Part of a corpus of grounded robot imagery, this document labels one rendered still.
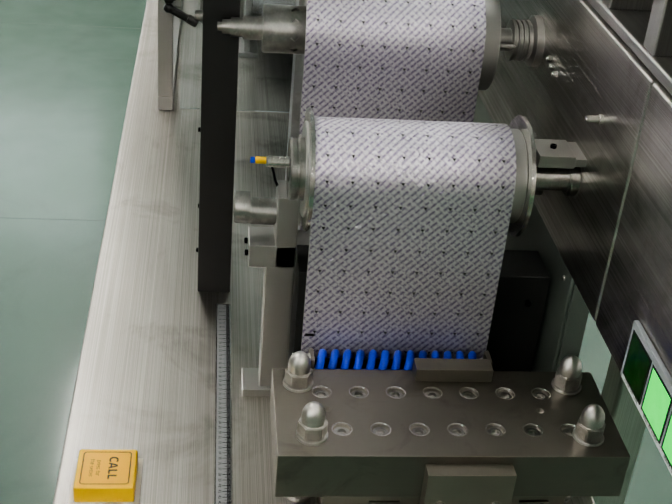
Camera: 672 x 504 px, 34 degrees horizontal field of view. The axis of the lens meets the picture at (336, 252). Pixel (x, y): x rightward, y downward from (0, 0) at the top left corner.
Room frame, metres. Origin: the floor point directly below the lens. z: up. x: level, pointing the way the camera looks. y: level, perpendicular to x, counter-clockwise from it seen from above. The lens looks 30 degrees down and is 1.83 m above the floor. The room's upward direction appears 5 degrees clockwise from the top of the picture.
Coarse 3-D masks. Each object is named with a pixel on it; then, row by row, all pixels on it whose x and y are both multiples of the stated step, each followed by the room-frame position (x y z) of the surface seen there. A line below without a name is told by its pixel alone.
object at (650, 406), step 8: (656, 376) 0.89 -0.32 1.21; (656, 384) 0.88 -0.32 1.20; (648, 392) 0.90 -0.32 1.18; (656, 392) 0.88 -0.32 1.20; (664, 392) 0.87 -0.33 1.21; (648, 400) 0.89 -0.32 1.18; (656, 400) 0.88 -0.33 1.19; (664, 400) 0.86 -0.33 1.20; (648, 408) 0.89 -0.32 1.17; (656, 408) 0.87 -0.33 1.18; (664, 408) 0.86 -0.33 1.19; (648, 416) 0.88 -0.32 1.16; (656, 416) 0.87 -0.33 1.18; (664, 416) 0.85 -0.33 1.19; (656, 424) 0.86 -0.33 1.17; (656, 432) 0.86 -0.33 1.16
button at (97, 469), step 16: (80, 464) 1.00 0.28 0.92; (96, 464) 1.00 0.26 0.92; (112, 464) 1.01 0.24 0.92; (128, 464) 1.01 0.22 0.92; (80, 480) 0.97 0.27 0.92; (96, 480) 0.98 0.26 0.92; (112, 480) 0.98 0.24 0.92; (128, 480) 0.98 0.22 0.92; (80, 496) 0.96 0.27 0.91; (96, 496) 0.96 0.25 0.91; (112, 496) 0.97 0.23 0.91; (128, 496) 0.97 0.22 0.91
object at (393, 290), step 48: (336, 240) 1.13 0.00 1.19; (384, 240) 1.14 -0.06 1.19; (432, 240) 1.15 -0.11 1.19; (480, 240) 1.15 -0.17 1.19; (336, 288) 1.13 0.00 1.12; (384, 288) 1.14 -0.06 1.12; (432, 288) 1.15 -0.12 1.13; (480, 288) 1.16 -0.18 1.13; (336, 336) 1.13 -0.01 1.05; (384, 336) 1.14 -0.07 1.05; (432, 336) 1.15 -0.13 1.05; (480, 336) 1.16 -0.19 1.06
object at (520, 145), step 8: (304, 128) 1.21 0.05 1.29; (304, 136) 1.21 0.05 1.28; (520, 136) 1.21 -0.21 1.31; (520, 144) 1.20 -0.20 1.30; (520, 152) 1.19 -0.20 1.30; (520, 160) 1.18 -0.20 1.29; (520, 168) 1.17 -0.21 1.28; (520, 176) 1.17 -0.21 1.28; (520, 184) 1.17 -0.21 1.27; (520, 192) 1.17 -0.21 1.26; (304, 200) 1.14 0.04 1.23; (520, 200) 1.17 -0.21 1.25; (304, 208) 1.14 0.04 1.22; (512, 208) 1.17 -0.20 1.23; (520, 208) 1.17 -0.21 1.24; (304, 216) 1.15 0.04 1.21; (512, 216) 1.17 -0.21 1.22
